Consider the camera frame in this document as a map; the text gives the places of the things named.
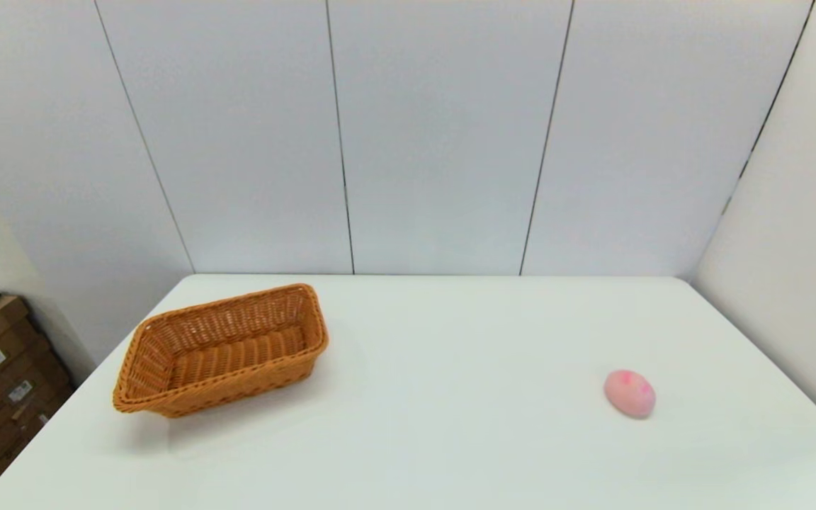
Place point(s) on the orange woven wicker basket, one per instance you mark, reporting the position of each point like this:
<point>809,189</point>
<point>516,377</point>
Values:
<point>224,354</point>

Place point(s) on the pink peach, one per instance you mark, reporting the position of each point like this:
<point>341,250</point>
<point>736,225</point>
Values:
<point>630,394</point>

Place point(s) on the stacked cardboard boxes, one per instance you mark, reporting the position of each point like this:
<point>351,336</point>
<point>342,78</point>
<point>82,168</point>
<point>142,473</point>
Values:
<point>32,397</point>

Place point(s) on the brown cardboard box white label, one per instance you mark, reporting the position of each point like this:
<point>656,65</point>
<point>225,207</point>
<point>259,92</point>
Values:
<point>4,354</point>

